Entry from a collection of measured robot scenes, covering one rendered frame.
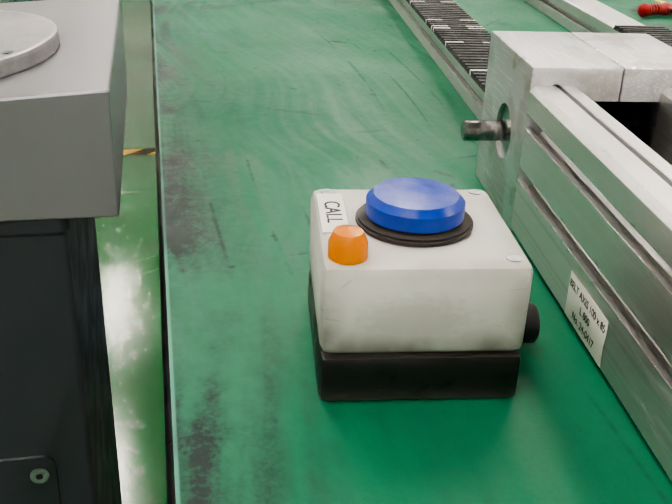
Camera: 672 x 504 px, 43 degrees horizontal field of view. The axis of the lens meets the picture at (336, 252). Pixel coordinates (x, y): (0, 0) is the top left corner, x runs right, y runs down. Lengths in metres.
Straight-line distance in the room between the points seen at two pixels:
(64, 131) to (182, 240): 0.09
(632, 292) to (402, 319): 0.09
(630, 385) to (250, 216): 0.24
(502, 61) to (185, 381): 0.28
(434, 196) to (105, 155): 0.21
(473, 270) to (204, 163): 0.30
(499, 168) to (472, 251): 0.20
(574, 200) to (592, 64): 0.11
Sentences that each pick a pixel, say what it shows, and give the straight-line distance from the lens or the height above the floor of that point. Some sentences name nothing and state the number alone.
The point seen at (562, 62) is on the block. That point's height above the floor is 0.87.
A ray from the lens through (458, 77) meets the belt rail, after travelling 0.78.
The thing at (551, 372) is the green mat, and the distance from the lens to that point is 0.38.
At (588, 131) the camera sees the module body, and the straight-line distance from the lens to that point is 0.41.
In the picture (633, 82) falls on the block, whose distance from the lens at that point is 0.49.
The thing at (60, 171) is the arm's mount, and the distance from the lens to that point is 0.50.
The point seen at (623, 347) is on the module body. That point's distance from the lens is 0.36.
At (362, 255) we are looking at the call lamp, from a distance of 0.32.
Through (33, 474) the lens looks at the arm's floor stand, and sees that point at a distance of 0.62.
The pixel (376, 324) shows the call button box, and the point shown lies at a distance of 0.33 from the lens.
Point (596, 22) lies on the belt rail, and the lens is 1.00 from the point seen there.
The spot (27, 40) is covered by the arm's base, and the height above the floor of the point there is 0.86.
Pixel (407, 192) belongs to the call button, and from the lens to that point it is 0.35.
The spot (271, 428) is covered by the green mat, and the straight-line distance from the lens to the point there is 0.33.
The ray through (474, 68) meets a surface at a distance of 0.72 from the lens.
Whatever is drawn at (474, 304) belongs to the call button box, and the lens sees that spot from 0.33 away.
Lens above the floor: 0.98
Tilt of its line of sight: 26 degrees down
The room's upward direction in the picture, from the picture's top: 2 degrees clockwise
